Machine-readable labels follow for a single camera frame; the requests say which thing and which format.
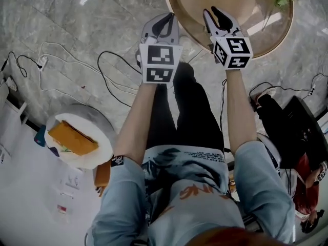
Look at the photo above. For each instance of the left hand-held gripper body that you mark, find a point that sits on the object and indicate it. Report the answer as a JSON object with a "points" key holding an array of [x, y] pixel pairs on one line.
{"points": [[159, 60]]}

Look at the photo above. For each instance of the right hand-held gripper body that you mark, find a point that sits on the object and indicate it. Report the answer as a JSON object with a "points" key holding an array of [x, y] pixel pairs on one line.
{"points": [[232, 51]]}

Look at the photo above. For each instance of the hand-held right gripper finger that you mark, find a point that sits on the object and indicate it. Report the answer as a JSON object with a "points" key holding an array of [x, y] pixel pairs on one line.
{"points": [[209, 22], [224, 19]]}

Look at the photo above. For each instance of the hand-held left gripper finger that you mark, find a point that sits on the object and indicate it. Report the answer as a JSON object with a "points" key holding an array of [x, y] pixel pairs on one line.
{"points": [[153, 24], [173, 28]]}

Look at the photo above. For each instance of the person's left forearm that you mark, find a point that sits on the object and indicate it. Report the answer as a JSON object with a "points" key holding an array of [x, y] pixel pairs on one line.
{"points": [[135, 122]]}

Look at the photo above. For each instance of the person's right forearm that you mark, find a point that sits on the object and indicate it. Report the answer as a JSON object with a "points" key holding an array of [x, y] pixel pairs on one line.
{"points": [[239, 111]]}

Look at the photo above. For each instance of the round wooden glass-top table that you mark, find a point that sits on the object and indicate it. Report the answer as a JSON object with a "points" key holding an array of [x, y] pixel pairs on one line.
{"points": [[246, 14]]}

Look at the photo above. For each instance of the person's black trousers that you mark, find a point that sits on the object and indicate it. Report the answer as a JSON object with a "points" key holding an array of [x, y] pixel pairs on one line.
{"points": [[189, 106]]}

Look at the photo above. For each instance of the white round stool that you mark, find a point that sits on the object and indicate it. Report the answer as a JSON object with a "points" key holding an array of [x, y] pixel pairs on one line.
{"points": [[84, 150]]}

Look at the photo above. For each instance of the white power strip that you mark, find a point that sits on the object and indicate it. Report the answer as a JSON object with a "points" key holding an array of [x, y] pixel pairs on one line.
{"points": [[42, 62]]}

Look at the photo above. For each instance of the person's light blue shirt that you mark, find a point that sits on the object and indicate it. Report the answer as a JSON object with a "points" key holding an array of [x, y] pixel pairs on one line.
{"points": [[184, 188]]}

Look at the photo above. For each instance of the small blue box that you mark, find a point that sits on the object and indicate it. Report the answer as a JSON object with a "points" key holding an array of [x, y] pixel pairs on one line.
{"points": [[39, 137]]}

